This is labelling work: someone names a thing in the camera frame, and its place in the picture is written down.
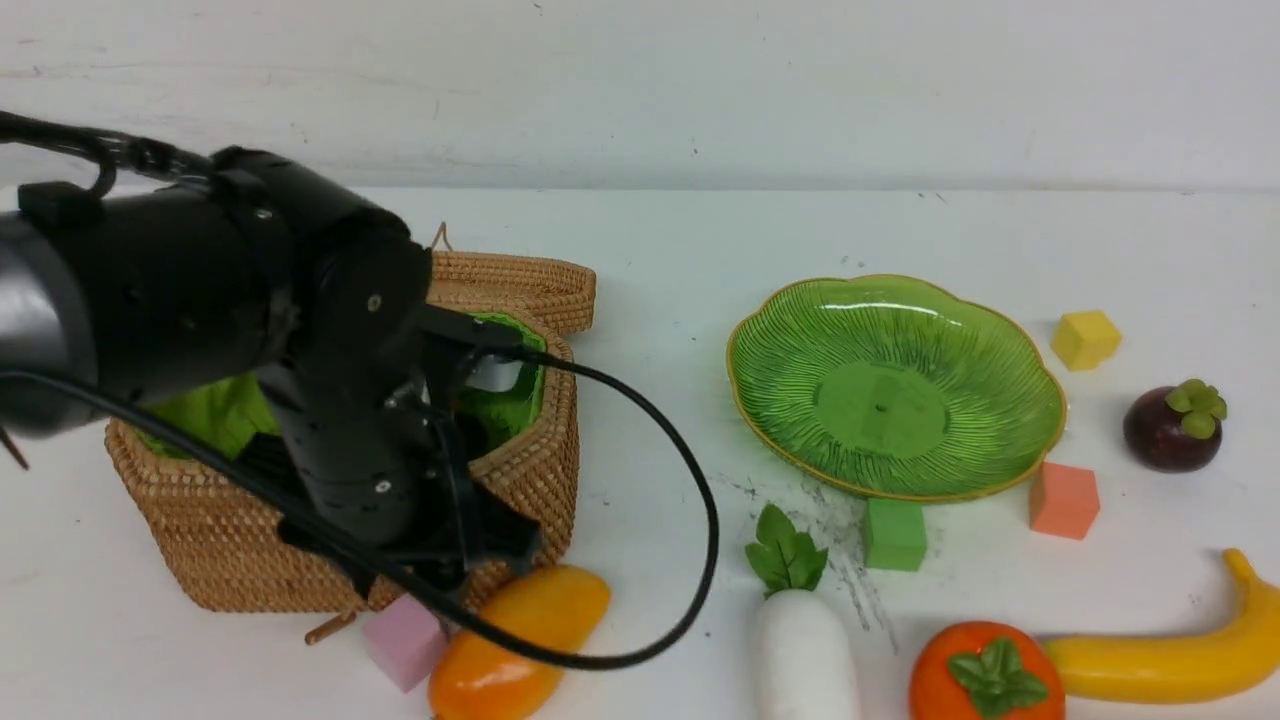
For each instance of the yellow banana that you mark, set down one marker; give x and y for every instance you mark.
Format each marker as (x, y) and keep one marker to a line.
(1179, 669)

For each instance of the orange foam cube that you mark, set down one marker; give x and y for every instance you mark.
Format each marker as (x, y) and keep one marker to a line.
(1063, 501)

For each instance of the dark purple mangosteen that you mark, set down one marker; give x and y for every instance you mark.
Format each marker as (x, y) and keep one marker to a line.
(1176, 429)

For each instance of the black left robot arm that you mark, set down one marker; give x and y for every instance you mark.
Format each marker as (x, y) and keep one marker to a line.
(269, 272)

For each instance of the orange persimmon with leaf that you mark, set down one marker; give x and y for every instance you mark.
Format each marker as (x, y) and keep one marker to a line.
(985, 670)

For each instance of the green glass plate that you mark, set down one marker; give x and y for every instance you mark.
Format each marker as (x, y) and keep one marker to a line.
(887, 386)

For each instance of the white radish with leaves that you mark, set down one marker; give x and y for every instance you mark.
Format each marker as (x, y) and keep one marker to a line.
(803, 667)

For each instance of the yellow foam cube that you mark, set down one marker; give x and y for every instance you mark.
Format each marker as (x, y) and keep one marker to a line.
(1085, 339)

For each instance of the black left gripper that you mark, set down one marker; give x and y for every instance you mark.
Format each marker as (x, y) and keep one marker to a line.
(384, 458)

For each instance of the green foam cube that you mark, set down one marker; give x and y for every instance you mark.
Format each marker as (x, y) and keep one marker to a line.
(893, 535)

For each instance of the pink foam cube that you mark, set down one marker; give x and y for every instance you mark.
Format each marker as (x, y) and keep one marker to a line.
(405, 640)

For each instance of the woven wicker basket green lining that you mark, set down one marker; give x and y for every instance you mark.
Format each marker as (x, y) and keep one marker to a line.
(220, 543)

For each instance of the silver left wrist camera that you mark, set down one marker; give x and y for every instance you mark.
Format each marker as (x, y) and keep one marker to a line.
(490, 373)

